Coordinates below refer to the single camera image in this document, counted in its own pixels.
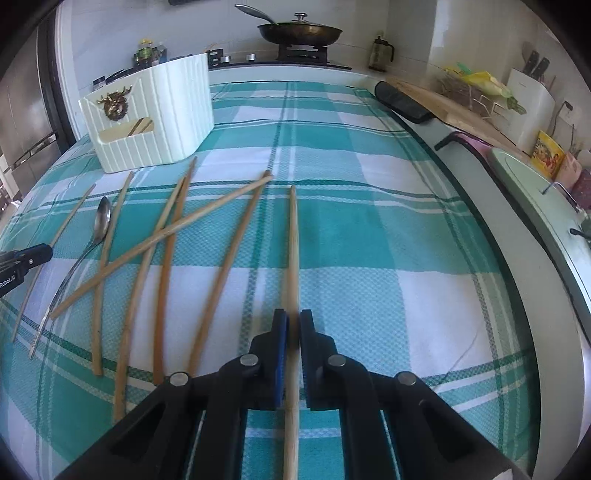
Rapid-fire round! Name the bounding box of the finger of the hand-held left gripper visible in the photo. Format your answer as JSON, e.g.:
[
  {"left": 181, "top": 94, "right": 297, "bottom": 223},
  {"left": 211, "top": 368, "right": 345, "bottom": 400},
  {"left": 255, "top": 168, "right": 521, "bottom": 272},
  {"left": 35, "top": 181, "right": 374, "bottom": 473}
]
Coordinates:
[{"left": 0, "top": 243, "right": 54, "bottom": 274}]

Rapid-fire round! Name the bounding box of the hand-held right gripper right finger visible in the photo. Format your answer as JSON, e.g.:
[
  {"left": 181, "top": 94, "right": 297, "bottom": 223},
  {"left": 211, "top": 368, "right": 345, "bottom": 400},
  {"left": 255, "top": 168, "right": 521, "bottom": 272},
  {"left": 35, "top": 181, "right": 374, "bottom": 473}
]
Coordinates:
[{"left": 299, "top": 308, "right": 532, "bottom": 480}]

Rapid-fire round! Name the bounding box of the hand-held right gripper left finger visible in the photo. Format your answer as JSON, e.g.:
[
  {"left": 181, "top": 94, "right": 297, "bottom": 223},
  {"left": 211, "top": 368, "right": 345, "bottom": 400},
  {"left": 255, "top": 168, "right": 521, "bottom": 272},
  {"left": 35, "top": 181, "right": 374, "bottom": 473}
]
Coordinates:
[{"left": 55, "top": 308, "right": 289, "bottom": 480}]

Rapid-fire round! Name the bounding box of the thin pale wooden chopstick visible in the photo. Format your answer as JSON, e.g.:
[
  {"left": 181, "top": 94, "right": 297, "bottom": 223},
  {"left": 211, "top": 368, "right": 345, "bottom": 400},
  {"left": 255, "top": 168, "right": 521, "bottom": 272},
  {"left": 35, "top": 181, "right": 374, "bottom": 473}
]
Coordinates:
[{"left": 11, "top": 183, "right": 97, "bottom": 343}]

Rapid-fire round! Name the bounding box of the metal spoon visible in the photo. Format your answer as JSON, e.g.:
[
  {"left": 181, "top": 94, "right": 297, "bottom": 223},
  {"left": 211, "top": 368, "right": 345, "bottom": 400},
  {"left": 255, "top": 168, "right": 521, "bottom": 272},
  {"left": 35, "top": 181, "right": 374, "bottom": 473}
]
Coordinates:
[{"left": 28, "top": 196, "right": 112, "bottom": 360}]

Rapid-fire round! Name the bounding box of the white ribbed utensil container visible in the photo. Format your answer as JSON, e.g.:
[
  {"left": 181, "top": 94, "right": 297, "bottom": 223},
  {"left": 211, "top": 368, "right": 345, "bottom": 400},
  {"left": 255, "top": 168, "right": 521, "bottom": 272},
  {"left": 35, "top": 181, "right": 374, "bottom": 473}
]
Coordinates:
[{"left": 78, "top": 52, "right": 216, "bottom": 175}]

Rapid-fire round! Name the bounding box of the green plaid tablecloth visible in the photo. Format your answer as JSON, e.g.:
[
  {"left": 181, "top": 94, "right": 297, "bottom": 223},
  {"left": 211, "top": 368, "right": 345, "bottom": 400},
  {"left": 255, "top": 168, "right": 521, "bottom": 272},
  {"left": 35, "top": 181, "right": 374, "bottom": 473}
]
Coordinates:
[{"left": 0, "top": 80, "right": 541, "bottom": 480}]

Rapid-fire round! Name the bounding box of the steel refrigerator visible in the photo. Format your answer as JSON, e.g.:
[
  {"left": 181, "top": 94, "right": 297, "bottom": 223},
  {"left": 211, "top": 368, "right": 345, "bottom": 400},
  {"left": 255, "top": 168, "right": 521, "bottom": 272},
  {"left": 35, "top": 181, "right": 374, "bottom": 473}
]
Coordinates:
[{"left": 0, "top": 18, "right": 70, "bottom": 204}]

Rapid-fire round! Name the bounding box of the black oven mitt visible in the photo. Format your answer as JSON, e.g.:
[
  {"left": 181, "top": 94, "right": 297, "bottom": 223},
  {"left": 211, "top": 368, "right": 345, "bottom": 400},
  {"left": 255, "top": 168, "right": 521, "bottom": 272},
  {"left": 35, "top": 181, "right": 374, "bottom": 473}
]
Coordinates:
[{"left": 374, "top": 80, "right": 437, "bottom": 124}]

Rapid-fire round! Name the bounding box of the light green electric cooker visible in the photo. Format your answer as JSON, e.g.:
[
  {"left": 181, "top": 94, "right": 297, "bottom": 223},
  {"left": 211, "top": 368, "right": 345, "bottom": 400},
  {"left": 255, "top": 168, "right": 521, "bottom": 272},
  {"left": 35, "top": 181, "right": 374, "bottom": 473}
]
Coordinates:
[{"left": 489, "top": 148, "right": 591, "bottom": 333}]

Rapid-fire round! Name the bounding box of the wooden cutting board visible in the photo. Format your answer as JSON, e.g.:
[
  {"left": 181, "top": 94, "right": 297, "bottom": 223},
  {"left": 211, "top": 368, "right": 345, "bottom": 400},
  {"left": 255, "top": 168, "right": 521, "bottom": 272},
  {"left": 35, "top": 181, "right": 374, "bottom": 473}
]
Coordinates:
[{"left": 388, "top": 79, "right": 532, "bottom": 155}]

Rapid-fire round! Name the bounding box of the black gas stove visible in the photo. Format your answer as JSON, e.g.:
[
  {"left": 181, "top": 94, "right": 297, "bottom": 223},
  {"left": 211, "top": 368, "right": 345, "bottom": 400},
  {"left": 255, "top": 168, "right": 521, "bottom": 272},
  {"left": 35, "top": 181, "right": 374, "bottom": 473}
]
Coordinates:
[{"left": 208, "top": 44, "right": 352, "bottom": 70}]

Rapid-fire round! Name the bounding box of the yellow printed packet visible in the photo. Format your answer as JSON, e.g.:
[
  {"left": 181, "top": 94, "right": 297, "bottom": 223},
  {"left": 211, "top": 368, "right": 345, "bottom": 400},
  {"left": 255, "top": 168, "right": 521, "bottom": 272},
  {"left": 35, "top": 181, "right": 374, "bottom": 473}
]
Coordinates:
[{"left": 531, "top": 130, "right": 566, "bottom": 178}]

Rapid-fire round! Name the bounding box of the glass kettle jar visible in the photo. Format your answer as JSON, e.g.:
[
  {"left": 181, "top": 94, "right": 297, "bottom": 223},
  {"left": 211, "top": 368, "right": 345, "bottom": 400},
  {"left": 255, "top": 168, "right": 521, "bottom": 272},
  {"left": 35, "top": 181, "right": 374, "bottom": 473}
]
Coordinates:
[{"left": 372, "top": 31, "right": 394, "bottom": 72}]

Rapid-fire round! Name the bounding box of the black frying pan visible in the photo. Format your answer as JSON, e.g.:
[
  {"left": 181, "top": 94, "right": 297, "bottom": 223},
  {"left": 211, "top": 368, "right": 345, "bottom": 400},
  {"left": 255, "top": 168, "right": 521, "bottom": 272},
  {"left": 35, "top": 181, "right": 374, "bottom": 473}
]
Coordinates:
[{"left": 235, "top": 4, "right": 343, "bottom": 47}]

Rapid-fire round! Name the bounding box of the pink container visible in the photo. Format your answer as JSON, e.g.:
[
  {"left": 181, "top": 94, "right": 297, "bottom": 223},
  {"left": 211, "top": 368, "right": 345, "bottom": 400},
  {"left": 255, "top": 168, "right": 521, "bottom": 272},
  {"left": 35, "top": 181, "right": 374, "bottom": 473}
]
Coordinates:
[{"left": 561, "top": 150, "right": 591, "bottom": 213}]

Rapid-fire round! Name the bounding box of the white knife block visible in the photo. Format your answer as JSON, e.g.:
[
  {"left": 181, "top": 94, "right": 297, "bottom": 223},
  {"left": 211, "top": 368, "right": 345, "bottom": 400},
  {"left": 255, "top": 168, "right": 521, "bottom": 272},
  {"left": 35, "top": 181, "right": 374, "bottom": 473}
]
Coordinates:
[{"left": 503, "top": 68, "right": 557, "bottom": 147}]

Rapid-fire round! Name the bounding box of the glass pan lid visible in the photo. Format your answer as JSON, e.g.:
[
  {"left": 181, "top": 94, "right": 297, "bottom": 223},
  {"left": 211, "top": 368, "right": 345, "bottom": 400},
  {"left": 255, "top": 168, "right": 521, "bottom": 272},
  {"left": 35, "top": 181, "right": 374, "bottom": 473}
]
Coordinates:
[{"left": 268, "top": 12, "right": 335, "bottom": 31}]

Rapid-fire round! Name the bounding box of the pink pan with black handle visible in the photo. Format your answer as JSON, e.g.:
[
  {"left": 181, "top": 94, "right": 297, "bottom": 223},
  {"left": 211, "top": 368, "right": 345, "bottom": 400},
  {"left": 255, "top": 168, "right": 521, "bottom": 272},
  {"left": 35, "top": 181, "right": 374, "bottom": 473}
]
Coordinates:
[{"left": 434, "top": 130, "right": 497, "bottom": 185}]

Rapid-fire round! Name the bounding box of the wire rack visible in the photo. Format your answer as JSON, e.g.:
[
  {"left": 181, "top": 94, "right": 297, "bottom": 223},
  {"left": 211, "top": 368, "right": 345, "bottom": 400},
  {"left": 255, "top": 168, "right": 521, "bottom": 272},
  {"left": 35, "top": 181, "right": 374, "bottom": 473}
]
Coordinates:
[{"left": 434, "top": 69, "right": 509, "bottom": 118}]

